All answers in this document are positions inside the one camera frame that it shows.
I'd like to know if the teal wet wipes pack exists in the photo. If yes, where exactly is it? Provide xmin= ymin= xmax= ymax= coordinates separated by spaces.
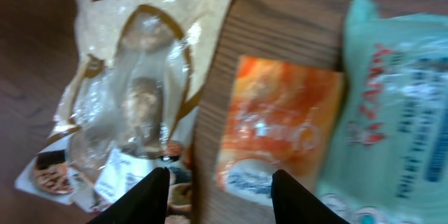
xmin=316 ymin=0 xmax=447 ymax=223

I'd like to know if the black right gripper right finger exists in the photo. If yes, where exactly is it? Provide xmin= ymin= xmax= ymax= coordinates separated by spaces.
xmin=271 ymin=169 xmax=349 ymax=224

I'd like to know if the orange small box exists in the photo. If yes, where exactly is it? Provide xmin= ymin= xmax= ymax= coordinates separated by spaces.
xmin=216 ymin=55 xmax=344 ymax=206

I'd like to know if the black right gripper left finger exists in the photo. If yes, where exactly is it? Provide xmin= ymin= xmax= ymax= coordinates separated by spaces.
xmin=87 ymin=167 xmax=170 ymax=224

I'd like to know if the beige snack pouch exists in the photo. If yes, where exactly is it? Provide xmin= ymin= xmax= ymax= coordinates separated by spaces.
xmin=15 ymin=0 xmax=231 ymax=223

